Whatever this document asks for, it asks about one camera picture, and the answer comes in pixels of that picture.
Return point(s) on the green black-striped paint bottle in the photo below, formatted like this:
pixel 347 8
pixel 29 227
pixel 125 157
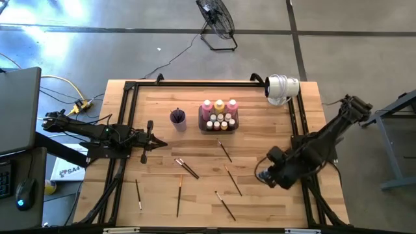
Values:
pixel 209 124

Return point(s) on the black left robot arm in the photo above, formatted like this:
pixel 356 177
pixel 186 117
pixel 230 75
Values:
pixel 91 130

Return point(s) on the small yellow object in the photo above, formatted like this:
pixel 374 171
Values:
pixel 50 187

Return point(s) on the red crimson paint bottle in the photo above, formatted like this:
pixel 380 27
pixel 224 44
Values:
pixel 216 125

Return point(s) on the black computer mouse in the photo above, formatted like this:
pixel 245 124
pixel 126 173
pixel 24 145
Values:
pixel 25 193

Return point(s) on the small yellow black-striped paint bottle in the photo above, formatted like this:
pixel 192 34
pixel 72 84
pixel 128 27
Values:
pixel 224 125

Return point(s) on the large yellow paint bottle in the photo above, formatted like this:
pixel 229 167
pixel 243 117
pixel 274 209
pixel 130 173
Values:
pixel 219 106

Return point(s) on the silver-ferrule grey-bristle paintbrush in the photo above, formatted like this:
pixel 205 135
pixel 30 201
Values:
pixel 174 115

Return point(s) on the white printed box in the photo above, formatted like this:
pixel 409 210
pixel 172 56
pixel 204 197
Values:
pixel 70 172

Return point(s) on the white black-striped paint bottle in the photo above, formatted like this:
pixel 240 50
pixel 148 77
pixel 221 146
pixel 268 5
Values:
pixel 220 117
pixel 227 116

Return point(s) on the black floor fan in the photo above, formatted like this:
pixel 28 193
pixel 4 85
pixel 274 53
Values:
pixel 216 18

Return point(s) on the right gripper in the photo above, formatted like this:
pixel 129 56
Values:
pixel 284 172

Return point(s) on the silver-ferrule black-bristle paintbrush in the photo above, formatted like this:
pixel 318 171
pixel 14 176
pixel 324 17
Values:
pixel 225 150

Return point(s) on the wide silver-ferrule paintbrush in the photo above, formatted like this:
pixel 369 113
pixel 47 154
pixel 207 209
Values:
pixel 225 205

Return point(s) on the large pink paint bottle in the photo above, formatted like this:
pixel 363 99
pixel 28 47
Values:
pixel 207 109
pixel 232 106

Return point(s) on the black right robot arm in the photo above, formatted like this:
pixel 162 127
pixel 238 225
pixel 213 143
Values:
pixel 331 136

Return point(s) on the white cylindrical desk fan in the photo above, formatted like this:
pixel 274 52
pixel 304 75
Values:
pixel 276 87

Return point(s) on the white cup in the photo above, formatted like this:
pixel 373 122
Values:
pixel 178 125

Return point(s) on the long gold-ferrule paintbrush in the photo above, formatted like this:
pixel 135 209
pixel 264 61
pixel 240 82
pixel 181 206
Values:
pixel 233 180

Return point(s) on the grey laptop lid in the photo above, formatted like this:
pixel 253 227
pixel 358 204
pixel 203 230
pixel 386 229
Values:
pixel 19 107

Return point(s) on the dark side desk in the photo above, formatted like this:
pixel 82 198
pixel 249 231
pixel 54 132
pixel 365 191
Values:
pixel 32 221

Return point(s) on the black keyboard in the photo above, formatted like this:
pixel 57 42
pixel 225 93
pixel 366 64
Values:
pixel 5 180

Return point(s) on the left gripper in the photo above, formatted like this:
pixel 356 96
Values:
pixel 144 139

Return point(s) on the grey metal table frame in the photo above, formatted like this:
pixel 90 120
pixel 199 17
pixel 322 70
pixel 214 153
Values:
pixel 386 143

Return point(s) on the small black-tip paintbrush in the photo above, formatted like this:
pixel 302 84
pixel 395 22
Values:
pixel 189 167

